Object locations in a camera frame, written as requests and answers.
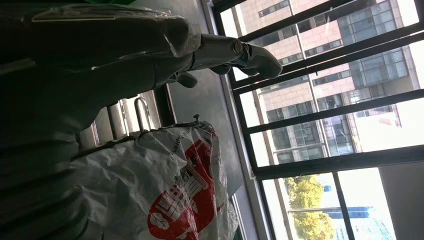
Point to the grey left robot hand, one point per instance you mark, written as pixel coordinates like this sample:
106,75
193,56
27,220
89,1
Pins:
82,56

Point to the grey package with red label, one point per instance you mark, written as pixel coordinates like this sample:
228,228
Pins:
132,172

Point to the steel scale tray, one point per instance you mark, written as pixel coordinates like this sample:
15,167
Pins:
127,116

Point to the building outside window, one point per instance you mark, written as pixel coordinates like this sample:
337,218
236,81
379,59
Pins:
288,96

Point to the green tree outside window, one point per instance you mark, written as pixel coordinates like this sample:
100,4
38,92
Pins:
308,225

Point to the black window frame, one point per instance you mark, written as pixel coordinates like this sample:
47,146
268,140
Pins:
331,162

